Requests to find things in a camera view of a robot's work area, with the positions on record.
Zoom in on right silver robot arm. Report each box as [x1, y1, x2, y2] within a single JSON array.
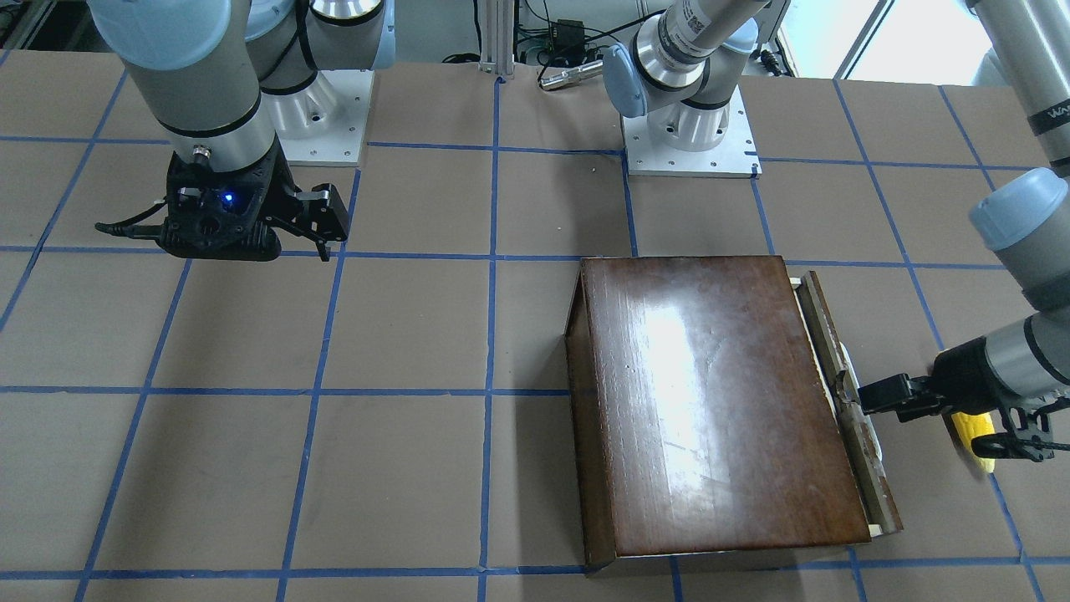
[[90, 1, 351, 262]]

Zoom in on aluminium frame post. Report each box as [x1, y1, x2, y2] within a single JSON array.
[[475, 1, 517, 83]]

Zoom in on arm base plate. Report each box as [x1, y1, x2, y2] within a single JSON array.
[[622, 87, 763, 177], [263, 71, 375, 167]]

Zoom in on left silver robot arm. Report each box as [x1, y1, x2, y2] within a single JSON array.
[[603, 1, 1067, 421]]

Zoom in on silver flashlight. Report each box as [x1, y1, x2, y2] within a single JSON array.
[[538, 59, 603, 92]]

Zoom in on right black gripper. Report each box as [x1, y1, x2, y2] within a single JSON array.
[[167, 140, 350, 263]]

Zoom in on dark wooden drawer cabinet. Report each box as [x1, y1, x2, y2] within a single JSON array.
[[564, 254, 872, 573]]

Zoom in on light wood drawer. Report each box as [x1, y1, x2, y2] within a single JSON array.
[[791, 271, 904, 538]]

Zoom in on black electronics box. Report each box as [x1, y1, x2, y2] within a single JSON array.
[[548, 18, 586, 55]]

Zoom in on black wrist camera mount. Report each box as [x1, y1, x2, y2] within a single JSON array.
[[94, 175, 282, 262]]

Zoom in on yellow corn cob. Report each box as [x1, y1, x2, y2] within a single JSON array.
[[951, 412, 995, 475]]

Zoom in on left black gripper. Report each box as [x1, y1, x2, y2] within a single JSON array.
[[859, 338, 1000, 422]]

